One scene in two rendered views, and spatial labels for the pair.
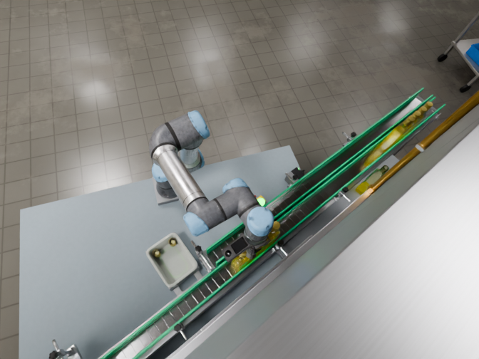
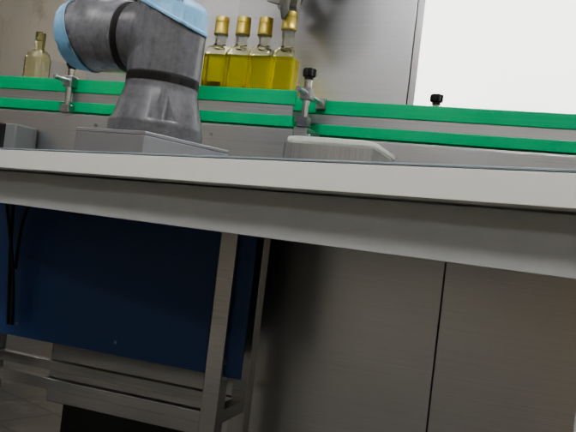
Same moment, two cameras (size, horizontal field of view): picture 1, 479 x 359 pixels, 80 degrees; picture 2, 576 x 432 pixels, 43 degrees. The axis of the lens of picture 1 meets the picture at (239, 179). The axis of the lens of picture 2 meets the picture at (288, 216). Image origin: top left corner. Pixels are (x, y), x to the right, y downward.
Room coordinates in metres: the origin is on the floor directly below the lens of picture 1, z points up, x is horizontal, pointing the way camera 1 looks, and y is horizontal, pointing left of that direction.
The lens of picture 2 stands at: (0.91, 1.55, 0.67)
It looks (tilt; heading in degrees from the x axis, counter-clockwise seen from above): 1 degrees up; 246
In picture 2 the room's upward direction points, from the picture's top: 7 degrees clockwise
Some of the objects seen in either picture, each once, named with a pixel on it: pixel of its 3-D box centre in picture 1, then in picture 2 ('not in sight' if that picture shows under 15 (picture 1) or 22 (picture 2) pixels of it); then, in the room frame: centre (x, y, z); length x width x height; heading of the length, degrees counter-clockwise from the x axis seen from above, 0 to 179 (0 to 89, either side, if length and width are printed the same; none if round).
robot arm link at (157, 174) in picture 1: (165, 172); (165, 36); (0.65, 0.38, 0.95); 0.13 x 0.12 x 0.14; 130
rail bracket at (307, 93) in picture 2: (202, 256); (309, 99); (0.27, 0.11, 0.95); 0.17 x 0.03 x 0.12; 47
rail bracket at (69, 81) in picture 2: (289, 179); (63, 84); (0.74, -0.26, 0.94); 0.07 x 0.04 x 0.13; 47
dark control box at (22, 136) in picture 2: (294, 178); (11, 142); (0.83, -0.32, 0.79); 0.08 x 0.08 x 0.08; 47
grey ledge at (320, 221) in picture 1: (343, 206); not in sight; (0.68, -0.59, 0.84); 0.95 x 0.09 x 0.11; 137
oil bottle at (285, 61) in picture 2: (240, 260); (281, 92); (0.26, -0.06, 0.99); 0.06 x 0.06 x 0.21; 46
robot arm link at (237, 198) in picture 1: (236, 199); not in sight; (0.34, 0.00, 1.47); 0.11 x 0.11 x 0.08; 40
